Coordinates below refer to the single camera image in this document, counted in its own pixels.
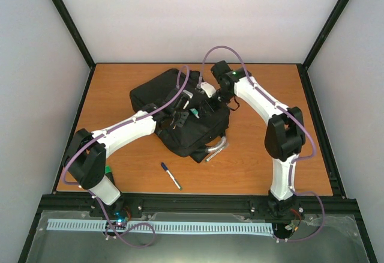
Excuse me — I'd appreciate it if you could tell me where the black student backpack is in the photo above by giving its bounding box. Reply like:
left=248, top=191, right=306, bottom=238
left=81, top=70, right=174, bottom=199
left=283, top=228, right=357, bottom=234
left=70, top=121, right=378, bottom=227
left=130, top=68, right=230, bottom=163

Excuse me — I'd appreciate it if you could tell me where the white glue stick green cap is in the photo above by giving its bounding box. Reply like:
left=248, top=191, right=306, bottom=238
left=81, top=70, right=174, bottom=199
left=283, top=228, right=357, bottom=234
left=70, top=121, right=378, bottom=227
left=190, top=108, right=200, bottom=119

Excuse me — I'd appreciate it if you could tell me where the white pen green tip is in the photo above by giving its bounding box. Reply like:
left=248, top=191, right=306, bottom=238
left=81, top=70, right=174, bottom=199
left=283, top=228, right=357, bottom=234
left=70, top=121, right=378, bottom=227
left=205, top=145, right=227, bottom=162

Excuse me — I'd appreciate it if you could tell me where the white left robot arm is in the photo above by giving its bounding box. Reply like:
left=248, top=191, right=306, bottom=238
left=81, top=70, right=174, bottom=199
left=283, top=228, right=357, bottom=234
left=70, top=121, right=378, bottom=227
left=61, top=89, right=193, bottom=217

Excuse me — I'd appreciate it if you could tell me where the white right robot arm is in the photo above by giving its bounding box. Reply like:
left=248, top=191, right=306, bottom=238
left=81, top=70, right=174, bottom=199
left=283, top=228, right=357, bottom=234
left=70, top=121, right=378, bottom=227
left=211, top=61, right=305, bottom=201

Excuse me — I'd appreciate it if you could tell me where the blue capped pen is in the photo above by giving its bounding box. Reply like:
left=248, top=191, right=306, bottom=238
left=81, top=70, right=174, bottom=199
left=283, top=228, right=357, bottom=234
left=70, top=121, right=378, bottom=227
left=160, top=162, right=182, bottom=190

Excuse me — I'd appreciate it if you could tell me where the green capped black marker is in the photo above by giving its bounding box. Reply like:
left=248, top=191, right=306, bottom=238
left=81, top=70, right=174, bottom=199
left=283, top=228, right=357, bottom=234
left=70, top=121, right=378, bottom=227
left=105, top=165, right=115, bottom=185

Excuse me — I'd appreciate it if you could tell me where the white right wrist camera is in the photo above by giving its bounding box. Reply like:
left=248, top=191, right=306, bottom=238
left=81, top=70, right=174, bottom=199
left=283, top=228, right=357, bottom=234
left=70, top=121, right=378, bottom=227
left=197, top=82, right=216, bottom=98

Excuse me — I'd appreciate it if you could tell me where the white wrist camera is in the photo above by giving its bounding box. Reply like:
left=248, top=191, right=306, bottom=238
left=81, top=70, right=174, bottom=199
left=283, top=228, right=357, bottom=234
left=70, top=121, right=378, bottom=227
left=181, top=90, right=193, bottom=109
left=197, top=82, right=216, bottom=98

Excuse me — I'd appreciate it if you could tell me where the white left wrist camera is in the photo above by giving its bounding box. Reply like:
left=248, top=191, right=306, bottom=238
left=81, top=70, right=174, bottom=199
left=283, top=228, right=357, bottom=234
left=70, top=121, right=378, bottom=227
left=181, top=90, right=193, bottom=109

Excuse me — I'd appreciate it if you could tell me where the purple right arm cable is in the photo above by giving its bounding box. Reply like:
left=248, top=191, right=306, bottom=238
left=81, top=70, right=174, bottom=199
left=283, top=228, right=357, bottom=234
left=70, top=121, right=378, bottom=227
left=197, top=45, right=326, bottom=243

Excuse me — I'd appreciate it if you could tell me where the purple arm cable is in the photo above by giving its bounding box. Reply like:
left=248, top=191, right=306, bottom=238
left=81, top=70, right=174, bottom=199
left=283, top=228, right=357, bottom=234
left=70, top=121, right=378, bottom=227
left=61, top=65, right=191, bottom=248
left=197, top=45, right=326, bottom=243

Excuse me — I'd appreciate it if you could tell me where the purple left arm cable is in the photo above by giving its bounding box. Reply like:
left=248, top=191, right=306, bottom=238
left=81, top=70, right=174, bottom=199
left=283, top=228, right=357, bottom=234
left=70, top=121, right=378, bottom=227
left=61, top=65, right=191, bottom=248

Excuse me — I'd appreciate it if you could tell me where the light blue cable duct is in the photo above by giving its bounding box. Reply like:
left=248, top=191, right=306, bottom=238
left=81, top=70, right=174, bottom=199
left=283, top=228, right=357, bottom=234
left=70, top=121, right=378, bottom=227
left=46, top=219, right=274, bottom=236

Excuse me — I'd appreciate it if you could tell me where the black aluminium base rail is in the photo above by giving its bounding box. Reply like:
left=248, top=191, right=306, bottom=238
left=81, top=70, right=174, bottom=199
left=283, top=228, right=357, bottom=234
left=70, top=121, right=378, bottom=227
left=38, top=192, right=359, bottom=220

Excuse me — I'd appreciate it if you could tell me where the black frame post right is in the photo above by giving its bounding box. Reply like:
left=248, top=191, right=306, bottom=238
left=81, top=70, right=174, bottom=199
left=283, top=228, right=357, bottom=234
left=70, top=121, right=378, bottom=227
left=302, top=0, right=365, bottom=68

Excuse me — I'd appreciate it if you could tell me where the black frame post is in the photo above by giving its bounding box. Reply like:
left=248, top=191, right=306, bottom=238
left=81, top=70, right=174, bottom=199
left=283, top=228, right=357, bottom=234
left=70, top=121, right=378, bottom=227
left=37, top=0, right=97, bottom=68
left=302, top=0, right=365, bottom=68

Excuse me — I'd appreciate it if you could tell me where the black frame post left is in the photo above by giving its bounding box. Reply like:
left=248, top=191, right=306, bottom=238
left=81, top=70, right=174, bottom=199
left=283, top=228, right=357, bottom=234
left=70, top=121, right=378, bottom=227
left=37, top=0, right=97, bottom=68

